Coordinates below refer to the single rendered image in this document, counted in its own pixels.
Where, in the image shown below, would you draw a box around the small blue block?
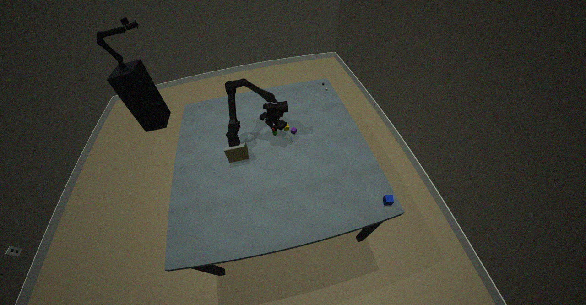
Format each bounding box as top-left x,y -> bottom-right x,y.
383,195 -> 394,206

